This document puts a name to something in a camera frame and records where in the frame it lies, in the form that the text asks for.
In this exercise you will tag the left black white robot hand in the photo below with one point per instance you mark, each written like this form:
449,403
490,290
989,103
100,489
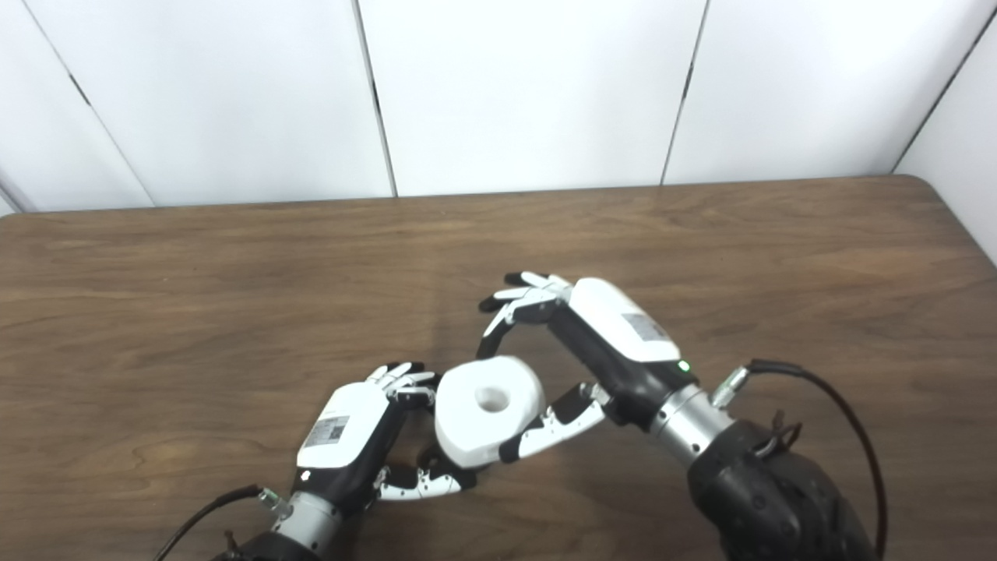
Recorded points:
350,436

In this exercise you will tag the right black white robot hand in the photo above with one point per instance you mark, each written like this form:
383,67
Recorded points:
623,335

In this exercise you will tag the round white plastic piece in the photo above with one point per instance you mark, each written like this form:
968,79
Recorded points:
475,421

